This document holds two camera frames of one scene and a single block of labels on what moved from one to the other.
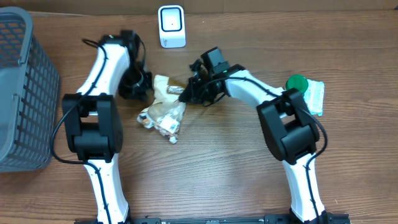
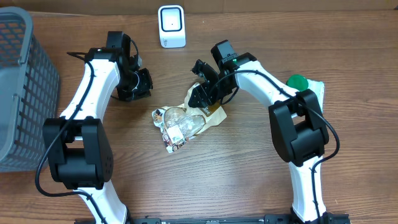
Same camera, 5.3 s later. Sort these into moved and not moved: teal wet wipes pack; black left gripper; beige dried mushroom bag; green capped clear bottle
Moved: beige dried mushroom bag
Not moved: green capped clear bottle; teal wet wipes pack; black left gripper
